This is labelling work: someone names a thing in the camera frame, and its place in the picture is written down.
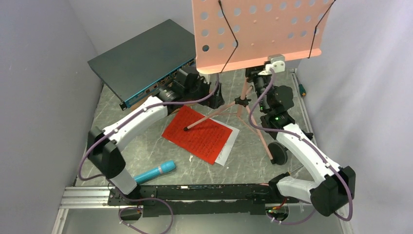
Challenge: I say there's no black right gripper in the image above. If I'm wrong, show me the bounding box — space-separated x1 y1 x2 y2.
246 52 275 112

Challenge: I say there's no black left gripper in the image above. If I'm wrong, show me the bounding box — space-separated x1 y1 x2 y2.
184 76 225 109

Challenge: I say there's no red sheet music booklet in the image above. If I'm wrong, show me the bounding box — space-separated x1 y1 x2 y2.
162 106 232 165

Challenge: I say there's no pink music stand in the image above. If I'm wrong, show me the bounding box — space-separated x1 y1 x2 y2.
183 0 338 165

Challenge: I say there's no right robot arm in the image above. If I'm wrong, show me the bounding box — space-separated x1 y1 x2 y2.
245 66 356 221

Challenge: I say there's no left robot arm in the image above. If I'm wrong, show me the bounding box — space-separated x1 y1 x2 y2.
83 69 224 205

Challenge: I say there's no wooden board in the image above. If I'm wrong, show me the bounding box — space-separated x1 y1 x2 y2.
128 79 182 126

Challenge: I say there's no green orange screwdriver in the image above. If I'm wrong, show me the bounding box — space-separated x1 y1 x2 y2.
298 83 306 97

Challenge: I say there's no black round disc stand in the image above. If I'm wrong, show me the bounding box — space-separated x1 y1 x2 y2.
268 142 288 165

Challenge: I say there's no white sheet music paper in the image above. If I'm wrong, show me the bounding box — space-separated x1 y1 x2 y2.
215 124 240 166

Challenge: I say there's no blue cylindrical tube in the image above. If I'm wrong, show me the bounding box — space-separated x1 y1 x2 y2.
133 160 176 184

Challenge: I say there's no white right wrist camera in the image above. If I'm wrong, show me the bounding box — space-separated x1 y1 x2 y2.
265 54 286 75

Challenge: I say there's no dark grey network switch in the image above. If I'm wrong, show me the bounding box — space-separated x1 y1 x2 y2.
88 19 195 110

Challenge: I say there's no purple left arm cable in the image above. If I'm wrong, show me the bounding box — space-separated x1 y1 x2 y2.
77 73 221 234

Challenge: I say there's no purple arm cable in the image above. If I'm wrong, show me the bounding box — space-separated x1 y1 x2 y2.
248 68 354 226
77 73 221 234

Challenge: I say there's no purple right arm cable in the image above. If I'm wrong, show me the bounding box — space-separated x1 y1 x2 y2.
248 68 354 226

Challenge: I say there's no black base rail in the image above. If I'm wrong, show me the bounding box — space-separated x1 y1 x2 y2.
108 184 290 219

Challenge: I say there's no aluminium frame rail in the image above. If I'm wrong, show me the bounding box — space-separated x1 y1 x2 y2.
51 186 110 234

